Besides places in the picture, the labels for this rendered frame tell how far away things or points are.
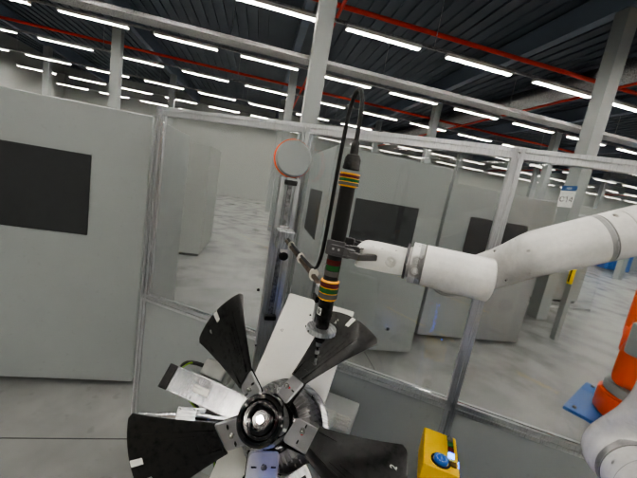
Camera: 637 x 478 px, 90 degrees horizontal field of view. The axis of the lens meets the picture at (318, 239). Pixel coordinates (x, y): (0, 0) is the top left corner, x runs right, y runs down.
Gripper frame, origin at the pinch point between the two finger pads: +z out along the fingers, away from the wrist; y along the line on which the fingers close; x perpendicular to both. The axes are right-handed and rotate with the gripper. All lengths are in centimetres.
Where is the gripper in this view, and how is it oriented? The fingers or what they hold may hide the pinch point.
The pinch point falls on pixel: (337, 245)
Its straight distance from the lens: 71.4
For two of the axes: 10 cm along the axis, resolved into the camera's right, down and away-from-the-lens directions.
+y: 3.4, -1.0, 9.4
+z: -9.3, -2.1, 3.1
